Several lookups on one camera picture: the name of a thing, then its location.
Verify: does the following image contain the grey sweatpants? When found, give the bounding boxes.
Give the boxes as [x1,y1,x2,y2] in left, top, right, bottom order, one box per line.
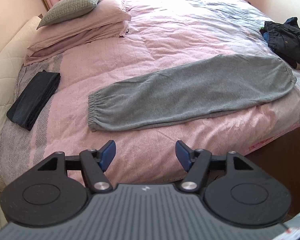
[88,54,296,132]

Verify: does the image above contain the black clothes pile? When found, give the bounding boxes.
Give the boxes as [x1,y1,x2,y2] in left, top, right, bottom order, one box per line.
[260,17,300,70]

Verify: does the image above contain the cream padded headboard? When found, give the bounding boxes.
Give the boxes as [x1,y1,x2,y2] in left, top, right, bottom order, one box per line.
[0,16,40,191]

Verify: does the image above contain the folded pink blanket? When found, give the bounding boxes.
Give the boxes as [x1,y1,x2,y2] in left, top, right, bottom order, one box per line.
[24,0,132,66]

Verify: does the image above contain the grey striped pillow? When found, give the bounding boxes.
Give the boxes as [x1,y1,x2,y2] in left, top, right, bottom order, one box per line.
[37,0,100,29]

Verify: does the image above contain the black folded garment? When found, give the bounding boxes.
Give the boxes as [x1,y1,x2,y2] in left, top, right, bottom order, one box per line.
[6,70,61,131]

